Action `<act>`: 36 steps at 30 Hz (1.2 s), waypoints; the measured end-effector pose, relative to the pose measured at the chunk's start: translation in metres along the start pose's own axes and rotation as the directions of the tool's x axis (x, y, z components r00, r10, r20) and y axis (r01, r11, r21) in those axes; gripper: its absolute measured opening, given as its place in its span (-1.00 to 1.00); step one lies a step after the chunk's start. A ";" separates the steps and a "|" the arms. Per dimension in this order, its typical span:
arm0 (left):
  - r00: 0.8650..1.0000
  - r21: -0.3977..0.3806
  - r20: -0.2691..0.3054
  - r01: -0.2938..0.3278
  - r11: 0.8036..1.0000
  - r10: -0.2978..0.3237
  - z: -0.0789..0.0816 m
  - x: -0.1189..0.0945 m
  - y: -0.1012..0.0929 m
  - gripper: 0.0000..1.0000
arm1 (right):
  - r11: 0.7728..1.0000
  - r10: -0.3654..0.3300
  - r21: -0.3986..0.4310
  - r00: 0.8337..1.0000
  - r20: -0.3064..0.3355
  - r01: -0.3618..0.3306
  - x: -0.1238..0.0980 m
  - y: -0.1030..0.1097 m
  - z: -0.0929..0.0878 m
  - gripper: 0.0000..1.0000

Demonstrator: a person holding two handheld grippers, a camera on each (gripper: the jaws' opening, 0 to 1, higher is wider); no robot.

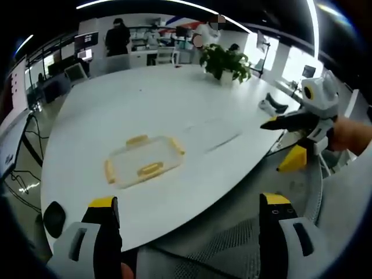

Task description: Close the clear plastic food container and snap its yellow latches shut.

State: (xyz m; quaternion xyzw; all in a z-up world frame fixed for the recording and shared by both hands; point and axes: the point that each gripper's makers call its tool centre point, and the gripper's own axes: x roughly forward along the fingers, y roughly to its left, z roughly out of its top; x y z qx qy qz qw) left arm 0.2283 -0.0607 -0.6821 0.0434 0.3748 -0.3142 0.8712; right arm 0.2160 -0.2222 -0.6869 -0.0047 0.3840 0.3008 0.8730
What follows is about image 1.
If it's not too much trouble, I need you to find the black floor cable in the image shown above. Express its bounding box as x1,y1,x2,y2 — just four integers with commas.
2,112,45,213

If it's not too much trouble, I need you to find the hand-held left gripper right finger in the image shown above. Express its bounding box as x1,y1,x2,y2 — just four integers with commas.
258,192,321,279

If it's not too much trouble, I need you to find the white board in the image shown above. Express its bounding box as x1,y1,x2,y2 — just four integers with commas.
0,53,29,119

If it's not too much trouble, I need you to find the green potted plant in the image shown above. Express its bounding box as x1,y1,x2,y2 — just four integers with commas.
199,43,252,86

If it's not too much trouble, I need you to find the clear container lid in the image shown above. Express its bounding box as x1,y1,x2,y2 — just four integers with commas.
103,134,187,190

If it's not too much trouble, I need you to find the person's right hand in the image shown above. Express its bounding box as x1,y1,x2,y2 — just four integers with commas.
330,117,372,157

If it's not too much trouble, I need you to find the computer monitor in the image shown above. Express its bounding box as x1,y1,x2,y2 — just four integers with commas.
76,48,94,62
74,31,99,53

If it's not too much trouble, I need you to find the black stand with lamp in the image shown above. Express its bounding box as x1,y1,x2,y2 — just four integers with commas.
255,30,273,78

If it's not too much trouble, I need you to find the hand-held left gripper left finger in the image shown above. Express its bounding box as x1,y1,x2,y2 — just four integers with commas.
48,196,123,279

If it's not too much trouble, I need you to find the ceiling light strip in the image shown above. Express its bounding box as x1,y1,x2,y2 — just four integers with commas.
12,34,35,55
301,0,321,60

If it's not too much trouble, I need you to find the person's left hand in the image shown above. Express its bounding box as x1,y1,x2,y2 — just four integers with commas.
120,260,135,279

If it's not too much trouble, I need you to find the black and white object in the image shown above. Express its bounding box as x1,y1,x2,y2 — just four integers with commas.
257,92,289,116

